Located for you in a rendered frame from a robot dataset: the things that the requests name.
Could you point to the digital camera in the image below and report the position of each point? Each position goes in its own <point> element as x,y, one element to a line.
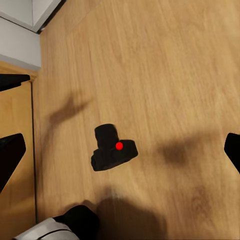
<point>111,151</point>

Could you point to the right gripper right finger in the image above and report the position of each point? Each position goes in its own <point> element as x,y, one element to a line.
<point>232,149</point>

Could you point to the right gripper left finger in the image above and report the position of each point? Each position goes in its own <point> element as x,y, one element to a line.
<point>12,149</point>

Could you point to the door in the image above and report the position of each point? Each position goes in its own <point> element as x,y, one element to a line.
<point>17,199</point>

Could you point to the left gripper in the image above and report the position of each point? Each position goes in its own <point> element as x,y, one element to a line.
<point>9,81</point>

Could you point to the bookcase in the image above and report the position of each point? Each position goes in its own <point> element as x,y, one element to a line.
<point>31,14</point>

